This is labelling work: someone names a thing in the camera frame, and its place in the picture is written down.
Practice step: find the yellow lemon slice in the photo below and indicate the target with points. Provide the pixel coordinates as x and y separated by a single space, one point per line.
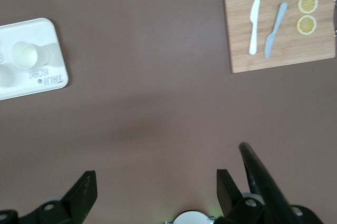
306 25
308 3

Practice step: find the bamboo cutting board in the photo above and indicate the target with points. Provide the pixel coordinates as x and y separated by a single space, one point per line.
289 55

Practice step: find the white plastic knife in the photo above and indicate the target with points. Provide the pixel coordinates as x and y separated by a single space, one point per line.
255 24

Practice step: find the white plastic cup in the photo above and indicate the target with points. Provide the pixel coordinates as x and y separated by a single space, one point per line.
26 55

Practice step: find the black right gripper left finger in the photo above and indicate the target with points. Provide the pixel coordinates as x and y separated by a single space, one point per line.
79 197

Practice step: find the grey plastic knife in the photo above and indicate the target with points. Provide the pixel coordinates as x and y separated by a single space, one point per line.
275 30

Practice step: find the cream tray with bear print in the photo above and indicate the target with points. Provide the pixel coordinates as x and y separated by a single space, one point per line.
26 32

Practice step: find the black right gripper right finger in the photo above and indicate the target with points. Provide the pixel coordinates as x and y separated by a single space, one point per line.
229 197

